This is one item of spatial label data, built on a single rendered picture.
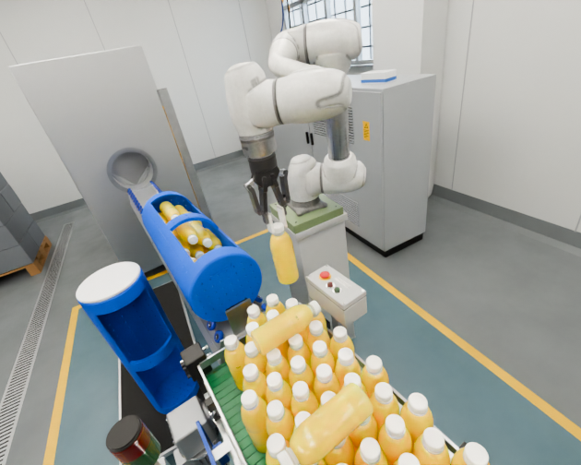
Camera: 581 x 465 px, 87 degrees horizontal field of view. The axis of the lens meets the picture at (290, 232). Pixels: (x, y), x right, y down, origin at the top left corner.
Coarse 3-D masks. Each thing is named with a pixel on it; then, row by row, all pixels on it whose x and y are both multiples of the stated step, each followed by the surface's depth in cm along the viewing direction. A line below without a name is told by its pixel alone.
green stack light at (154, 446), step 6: (150, 432) 61; (150, 438) 60; (150, 444) 59; (156, 444) 61; (150, 450) 59; (156, 450) 61; (144, 456) 58; (150, 456) 59; (156, 456) 61; (132, 462) 57; (138, 462) 58; (144, 462) 58; (150, 462) 60
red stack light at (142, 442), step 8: (144, 424) 59; (144, 432) 58; (136, 440) 56; (144, 440) 58; (128, 448) 55; (136, 448) 56; (144, 448) 58; (120, 456) 55; (128, 456) 56; (136, 456) 57
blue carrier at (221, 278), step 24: (168, 192) 171; (144, 216) 165; (192, 216) 139; (168, 240) 130; (168, 264) 128; (192, 264) 109; (216, 264) 106; (240, 264) 112; (192, 288) 104; (216, 288) 110; (240, 288) 116; (216, 312) 114
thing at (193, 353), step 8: (184, 352) 103; (192, 352) 102; (200, 352) 102; (184, 360) 100; (192, 360) 100; (200, 360) 101; (184, 368) 100; (192, 368) 100; (208, 368) 104; (192, 376) 102; (200, 376) 103
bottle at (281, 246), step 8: (280, 232) 93; (272, 240) 94; (280, 240) 93; (288, 240) 94; (272, 248) 94; (280, 248) 93; (288, 248) 94; (272, 256) 98; (280, 256) 95; (288, 256) 95; (280, 264) 96; (288, 264) 96; (296, 264) 100; (280, 272) 98; (288, 272) 98; (296, 272) 100; (280, 280) 101; (288, 280) 100
